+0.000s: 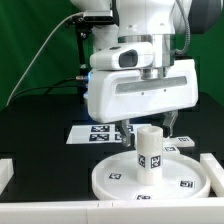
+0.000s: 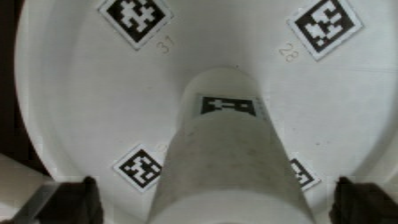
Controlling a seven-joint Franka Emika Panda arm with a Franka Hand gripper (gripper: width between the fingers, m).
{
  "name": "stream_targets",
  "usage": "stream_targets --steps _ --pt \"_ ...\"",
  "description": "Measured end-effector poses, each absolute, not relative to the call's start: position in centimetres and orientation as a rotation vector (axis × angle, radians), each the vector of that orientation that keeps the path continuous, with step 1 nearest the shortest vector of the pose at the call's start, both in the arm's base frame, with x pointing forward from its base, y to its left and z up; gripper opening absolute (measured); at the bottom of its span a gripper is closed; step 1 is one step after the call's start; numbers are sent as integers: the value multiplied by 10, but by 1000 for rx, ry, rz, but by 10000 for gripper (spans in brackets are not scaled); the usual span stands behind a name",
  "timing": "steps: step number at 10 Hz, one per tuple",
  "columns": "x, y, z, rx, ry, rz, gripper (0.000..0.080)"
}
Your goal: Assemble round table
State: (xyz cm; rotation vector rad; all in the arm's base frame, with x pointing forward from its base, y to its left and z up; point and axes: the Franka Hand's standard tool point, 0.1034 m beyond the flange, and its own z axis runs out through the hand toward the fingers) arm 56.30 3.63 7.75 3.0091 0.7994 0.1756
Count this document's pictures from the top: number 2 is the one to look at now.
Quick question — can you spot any white round table top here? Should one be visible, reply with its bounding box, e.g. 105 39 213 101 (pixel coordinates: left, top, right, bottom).
16 0 398 224

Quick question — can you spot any white U-shaped obstacle fence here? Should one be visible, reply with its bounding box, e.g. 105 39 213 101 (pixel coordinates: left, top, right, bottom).
0 154 51 222

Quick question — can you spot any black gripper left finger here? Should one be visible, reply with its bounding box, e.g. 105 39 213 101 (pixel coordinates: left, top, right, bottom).
0 176 103 224

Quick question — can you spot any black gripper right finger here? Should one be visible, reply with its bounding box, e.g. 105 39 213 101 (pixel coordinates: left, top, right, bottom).
328 177 398 224

